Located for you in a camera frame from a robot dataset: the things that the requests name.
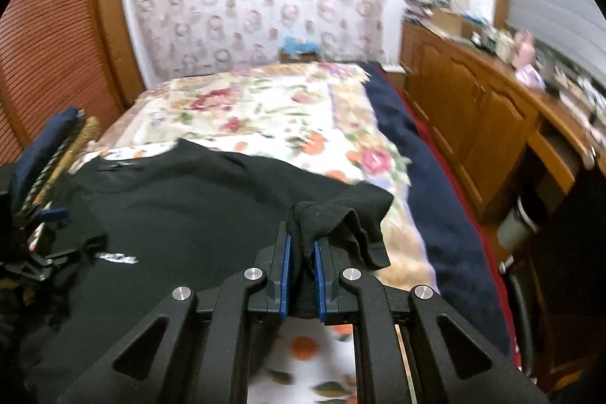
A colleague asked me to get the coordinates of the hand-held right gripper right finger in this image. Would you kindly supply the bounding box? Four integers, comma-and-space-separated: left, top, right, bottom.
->
312, 238, 550, 404

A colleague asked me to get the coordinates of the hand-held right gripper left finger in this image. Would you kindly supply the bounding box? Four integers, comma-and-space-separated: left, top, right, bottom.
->
57, 234, 292, 404

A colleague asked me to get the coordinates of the black t-shirt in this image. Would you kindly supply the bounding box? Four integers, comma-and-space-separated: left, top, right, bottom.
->
19, 138, 396, 390

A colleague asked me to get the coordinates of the stack of folded clothes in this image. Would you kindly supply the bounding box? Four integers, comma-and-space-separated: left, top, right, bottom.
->
12, 107, 82, 208

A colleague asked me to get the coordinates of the navy patterned folded cloth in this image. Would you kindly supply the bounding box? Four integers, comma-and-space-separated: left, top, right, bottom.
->
25, 120, 87, 210

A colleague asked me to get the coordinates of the brown patterned folded cloth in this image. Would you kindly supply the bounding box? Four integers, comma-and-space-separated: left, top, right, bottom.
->
42, 116, 101, 199

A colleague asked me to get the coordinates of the dark navy blanket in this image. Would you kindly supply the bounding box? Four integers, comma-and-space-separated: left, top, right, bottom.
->
364, 62, 516, 358

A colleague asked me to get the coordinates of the wooden louvre wardrobe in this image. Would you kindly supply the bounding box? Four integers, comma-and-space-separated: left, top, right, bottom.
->
0, 0, 146, 161

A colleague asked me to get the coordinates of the floral rose blanket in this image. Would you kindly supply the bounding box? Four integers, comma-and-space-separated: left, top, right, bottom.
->
80, 62, 443, 296

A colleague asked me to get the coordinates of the waste bin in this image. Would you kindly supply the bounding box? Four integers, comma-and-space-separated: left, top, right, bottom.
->
497, 196, 541, 252

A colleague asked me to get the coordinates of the wooden cabinet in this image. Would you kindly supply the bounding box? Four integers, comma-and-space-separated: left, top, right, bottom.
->
399, 22, 606, 222

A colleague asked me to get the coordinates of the open cardboard box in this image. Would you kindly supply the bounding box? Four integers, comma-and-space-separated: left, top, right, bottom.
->
427, 8, 465, 36

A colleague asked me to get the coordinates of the pink tissue box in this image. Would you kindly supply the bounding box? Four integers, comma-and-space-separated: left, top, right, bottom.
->
516, 67, 548, 91

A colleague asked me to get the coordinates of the pink thermos bottle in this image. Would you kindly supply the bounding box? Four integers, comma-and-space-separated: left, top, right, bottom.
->
514, 30, 539, 70

